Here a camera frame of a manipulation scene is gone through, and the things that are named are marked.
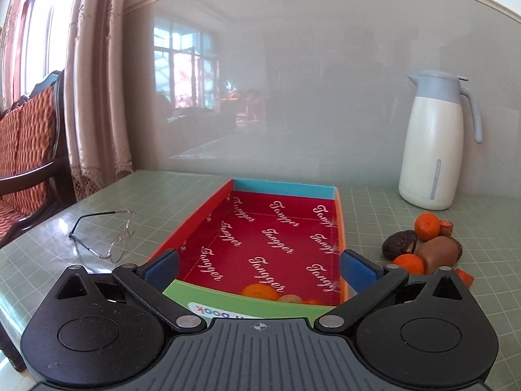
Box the beige lace curtain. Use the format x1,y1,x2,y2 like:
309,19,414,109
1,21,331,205
63,0,133,199

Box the small brown red-topped fruit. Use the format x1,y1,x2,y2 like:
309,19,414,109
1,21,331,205
439,220,454,238

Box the colourful open cardboard box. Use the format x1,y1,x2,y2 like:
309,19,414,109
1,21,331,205
148,178,349,320

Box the orange carrot piece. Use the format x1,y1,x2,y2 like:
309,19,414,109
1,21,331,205
455,268,474,290
302,298,327,306

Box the white grey thermos jug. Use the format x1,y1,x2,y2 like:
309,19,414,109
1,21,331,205
398,70,483,211

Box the green grid tablecloth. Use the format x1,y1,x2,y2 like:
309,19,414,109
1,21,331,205
1,170,520,390

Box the orange carrot piece front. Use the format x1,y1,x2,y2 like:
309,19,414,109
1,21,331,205
302,298,327,306

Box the wooden armchair red cushion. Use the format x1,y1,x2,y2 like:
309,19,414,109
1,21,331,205
1,71,76,246

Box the orange mandarin front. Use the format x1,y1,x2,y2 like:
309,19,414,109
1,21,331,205
240,283,280,301

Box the brown kiwi fruit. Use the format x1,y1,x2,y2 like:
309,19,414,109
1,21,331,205
414,236,463,274

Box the orange mandarin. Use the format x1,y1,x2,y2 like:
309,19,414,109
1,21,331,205
240,283,280,301
414,212,441,242
393,253,426,275

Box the thin metal eyeglasses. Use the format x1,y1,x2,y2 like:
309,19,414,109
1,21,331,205
67,209,135,263

